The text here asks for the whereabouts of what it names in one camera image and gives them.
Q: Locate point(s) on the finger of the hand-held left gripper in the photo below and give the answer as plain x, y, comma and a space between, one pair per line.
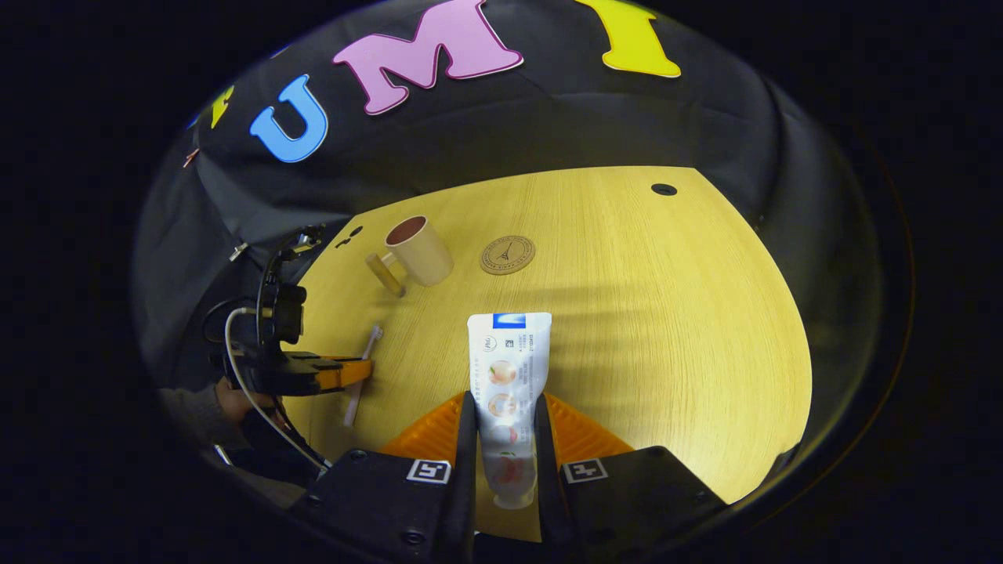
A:
302, 376

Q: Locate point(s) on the copper cloth clip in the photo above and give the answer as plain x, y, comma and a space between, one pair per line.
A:
191, 157

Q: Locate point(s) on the yellow wooden desktop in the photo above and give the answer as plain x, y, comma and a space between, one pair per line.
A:
666, 329

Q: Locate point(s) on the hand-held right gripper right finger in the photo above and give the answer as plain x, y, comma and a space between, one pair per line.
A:
546, 470

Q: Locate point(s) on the pale pink toothbrush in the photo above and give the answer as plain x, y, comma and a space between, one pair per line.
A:
359, 384

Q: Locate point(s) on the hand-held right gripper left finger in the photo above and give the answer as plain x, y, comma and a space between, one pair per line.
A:
468, 454

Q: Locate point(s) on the black backdrop cloth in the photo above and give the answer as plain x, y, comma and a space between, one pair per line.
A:
548, 117

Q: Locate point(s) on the round cork coaster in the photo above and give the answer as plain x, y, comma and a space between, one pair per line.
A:
508, 254

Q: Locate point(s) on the white toothpaste tube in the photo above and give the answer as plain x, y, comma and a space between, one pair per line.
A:
508, 368

